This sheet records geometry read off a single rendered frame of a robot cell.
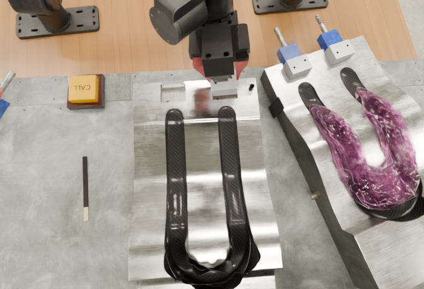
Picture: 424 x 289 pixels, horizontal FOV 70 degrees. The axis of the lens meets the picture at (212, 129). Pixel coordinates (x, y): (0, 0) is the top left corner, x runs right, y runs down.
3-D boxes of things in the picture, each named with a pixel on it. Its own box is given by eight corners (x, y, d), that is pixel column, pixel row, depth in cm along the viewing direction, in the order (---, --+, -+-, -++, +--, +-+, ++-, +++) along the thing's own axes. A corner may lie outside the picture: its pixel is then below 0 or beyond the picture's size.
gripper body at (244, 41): (250, 56, 51) (250, 17, 45) (190, 62, 52) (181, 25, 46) (247, 31, 54) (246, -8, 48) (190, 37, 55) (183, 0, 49)
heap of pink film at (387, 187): (300, 108, 67) (312, 96, 60) (369, 82, 70) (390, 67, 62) (354, 223, 62) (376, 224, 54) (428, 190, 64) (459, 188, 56)
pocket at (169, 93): (162, 88, 68) (159, 82, 64) (185, 87, 68) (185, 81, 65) (163, 108, 67) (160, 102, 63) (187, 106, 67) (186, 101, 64)
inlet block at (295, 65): (264, 38, 75) (269, 24, 70) (282, 31, 76) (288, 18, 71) (286, 84, 72) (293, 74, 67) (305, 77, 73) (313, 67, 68)
